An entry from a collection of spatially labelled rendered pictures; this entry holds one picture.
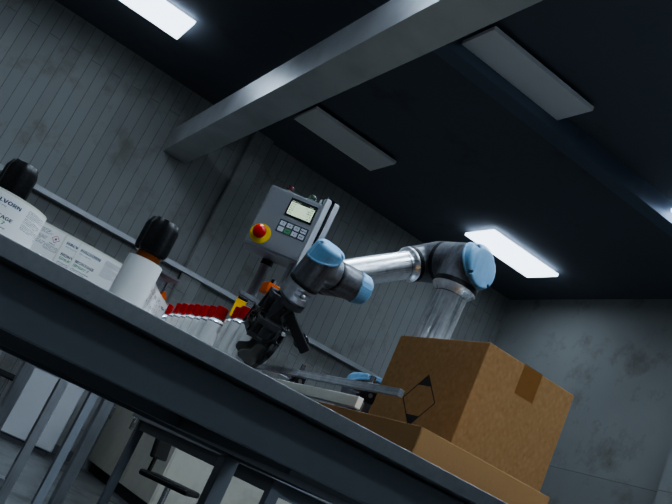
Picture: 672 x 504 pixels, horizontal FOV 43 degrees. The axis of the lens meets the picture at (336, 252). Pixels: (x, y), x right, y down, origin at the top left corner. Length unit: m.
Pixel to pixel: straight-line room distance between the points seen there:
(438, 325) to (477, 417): 0.56
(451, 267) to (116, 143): 9.05
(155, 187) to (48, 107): 1.58
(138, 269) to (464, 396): 0.85
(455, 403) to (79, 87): 9.71
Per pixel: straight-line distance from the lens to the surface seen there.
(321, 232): 2.41
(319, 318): 11.81
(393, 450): 1.11
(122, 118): 11.09
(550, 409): 1.74
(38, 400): 9.94
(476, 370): 1.62
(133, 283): 2.05
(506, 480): 1.27
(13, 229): 1.86
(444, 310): 2.15
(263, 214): 2.42
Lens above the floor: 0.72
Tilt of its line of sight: 16 degrees up
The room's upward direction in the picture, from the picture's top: 25 degrees clockwise
